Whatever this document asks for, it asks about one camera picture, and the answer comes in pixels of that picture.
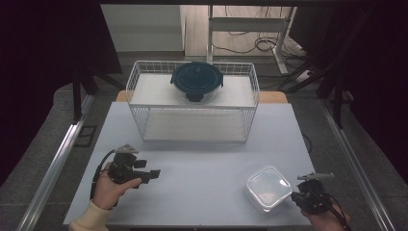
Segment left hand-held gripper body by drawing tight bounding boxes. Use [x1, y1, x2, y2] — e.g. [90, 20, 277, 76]
[107, 143, 142, 186]

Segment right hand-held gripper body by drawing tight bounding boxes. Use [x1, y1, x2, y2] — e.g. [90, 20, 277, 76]
[296, 172, 335, 215]

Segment white square plastic container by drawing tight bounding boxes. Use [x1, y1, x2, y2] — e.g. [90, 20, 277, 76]
[243, 165, 293, 215]

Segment white wire shelf rack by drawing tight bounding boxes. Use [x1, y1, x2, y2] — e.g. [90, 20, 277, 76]
[125, 60, 261, 144]

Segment round container dark blue lid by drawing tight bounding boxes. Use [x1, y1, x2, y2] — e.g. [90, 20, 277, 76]
[169, 61, 225, 104]

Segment person's right hand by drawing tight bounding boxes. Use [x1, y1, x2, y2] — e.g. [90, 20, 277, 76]
[301, 208, 352, 231]

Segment person's left hand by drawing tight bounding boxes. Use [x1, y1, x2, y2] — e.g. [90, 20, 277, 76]
[92, 162, 142, 211]

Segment black metal stand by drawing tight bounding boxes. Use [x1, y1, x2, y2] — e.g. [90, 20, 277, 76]
[71, 68, 127, 125]
[278, 61, 355, 129]

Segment light wooden board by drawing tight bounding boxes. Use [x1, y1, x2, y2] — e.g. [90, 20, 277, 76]
[115, 90, 289, 104]

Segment white power strip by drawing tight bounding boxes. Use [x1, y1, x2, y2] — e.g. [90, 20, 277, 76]
[294, 69, 313, 83]

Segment white cabinet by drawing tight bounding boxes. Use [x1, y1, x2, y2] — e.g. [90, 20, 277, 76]
[99, 4, 188, 53]

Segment black curtain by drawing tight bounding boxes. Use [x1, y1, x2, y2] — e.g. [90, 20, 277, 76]
[0, 0, 123, 187]
[288, 4, 408, 186]

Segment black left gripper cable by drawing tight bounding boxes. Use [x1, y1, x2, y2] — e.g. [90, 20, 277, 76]
[89, 148, 117, 201]

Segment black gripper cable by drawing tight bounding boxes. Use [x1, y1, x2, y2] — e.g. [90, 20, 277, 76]
[89, 148, 117, 201]
[326, 193, 353, 231]

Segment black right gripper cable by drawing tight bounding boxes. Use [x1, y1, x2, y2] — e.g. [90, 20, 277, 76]
[326, 193, 353, 231]

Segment thin black cable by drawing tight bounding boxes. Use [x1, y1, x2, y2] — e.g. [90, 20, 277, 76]
[301, 133, 314, 156]

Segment black floor frame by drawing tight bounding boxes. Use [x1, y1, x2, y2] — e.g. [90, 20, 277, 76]
[74, 124, 98, 148]

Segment aluminium rail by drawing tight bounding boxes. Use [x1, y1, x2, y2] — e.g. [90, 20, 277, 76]
[319, 97, 397, 231]
[15, 94, 95, 231]

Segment black floor cables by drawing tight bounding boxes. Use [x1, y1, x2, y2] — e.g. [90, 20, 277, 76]
[211, 5, 311, 56]

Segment white metal desk frame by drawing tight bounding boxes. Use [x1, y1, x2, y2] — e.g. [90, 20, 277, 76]
[206, 4, 291, 75]

